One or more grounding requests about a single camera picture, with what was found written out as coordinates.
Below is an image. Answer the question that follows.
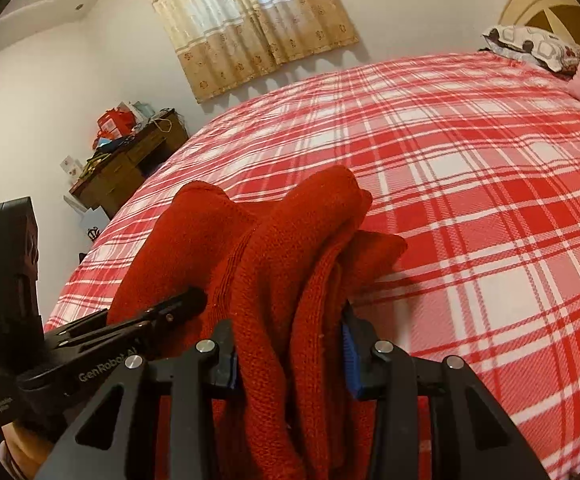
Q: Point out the red knitted sweater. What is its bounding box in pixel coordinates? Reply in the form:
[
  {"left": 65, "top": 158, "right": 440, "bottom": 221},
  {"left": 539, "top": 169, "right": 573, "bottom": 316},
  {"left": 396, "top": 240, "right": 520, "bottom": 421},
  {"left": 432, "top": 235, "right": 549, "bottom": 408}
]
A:
[{"left": 108, "top": 167, "right": 407, "bottom": 479}]

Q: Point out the person's left hand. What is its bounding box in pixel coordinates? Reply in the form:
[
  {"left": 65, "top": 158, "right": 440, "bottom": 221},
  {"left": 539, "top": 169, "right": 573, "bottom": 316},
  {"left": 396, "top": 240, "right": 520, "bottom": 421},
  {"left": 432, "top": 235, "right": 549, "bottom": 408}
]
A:
[{"left": 0, "top": 422, "right": 55, "bottom": 480}]

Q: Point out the brown wooden cabinet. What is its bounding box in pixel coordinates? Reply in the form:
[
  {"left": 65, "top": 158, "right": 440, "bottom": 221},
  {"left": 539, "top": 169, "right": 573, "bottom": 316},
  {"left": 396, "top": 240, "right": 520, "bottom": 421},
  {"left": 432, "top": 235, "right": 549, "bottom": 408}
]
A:
[{"left": 70, "top": 108, "right": 189, "bottom": 219}]

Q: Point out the red white plaid bedspread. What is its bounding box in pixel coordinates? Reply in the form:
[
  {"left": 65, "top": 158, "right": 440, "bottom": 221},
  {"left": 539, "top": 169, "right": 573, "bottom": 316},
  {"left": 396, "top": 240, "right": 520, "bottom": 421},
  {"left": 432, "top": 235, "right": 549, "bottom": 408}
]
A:
[{"left": 46, "top": 52, "right": 580, "bottom": 479}]

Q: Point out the red gift bag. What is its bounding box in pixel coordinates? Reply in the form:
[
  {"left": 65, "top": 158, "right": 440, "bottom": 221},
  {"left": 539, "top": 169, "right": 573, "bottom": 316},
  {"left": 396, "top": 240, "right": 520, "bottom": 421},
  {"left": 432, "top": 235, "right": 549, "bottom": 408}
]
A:
[{"left": 97, "top": 108, "right": 136, "bottom": 141}]

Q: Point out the beige patterned curtain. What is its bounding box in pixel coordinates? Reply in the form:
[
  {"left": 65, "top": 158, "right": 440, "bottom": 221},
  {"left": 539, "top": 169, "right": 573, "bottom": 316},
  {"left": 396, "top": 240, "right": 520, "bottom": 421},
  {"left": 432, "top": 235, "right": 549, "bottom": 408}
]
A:
[{"left": 150, "top": 0, "right": 359, "bottom": 103}]

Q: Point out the patterned grey white pillow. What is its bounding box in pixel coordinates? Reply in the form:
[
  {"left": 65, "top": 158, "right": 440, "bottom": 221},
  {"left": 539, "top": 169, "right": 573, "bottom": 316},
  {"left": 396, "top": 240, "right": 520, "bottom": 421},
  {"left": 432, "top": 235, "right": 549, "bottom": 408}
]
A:
[{"left": 482, "top": 25, "right": 580, "bottom": 76}]

